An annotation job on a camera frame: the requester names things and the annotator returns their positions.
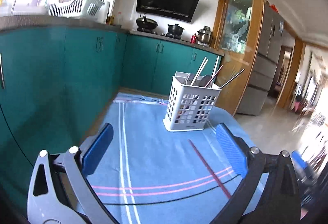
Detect beige chopstick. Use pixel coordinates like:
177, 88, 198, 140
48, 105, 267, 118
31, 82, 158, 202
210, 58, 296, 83
193, 58, 209, 85

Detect white chopstick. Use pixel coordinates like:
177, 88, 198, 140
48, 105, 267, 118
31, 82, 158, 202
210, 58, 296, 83
190, 57, 208, 86
211, 55, 221, 76

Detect blue striped table cloth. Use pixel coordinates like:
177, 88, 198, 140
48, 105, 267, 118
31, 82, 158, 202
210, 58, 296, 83
78, 93, 253, 223

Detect teal lower cabinets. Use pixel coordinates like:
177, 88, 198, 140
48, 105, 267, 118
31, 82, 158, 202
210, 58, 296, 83
0, 26, 224, 204

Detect black chopstick in holder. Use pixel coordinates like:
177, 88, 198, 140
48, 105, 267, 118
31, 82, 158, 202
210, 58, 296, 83
219, 69, 245, 90

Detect white perforated utensil holder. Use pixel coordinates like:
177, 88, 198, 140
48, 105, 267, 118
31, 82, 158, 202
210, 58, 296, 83
163, 71, 221, 132

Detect silver refrigerator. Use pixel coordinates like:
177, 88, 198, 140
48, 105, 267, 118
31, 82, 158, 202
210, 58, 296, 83
236, 5, 284, 116

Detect white chopstick in holder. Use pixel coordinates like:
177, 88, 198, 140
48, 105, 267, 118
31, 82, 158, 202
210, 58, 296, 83
211, 55, 221, 76

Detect glass wooden door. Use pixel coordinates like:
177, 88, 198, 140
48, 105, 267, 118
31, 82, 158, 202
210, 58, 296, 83
215, 0, 265, 115

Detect steel pot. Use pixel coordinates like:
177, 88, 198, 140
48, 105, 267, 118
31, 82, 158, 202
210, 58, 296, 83
197, 26, 213, 45

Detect red canister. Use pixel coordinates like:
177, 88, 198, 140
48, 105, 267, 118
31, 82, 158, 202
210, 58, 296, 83
190, 33, 197, 44

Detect black cooking pot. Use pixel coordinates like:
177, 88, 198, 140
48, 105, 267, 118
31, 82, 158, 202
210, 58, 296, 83
167, 24, 184, 37

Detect black wok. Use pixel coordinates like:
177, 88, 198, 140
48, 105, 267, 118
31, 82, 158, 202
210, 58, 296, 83
136, 15, 158, 33

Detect white dish rack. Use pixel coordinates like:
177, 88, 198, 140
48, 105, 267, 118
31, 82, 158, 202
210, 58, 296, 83
47, 0, 104, 19

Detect black cable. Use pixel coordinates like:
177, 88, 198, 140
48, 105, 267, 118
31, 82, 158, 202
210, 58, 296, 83
0, 103, 240, 206

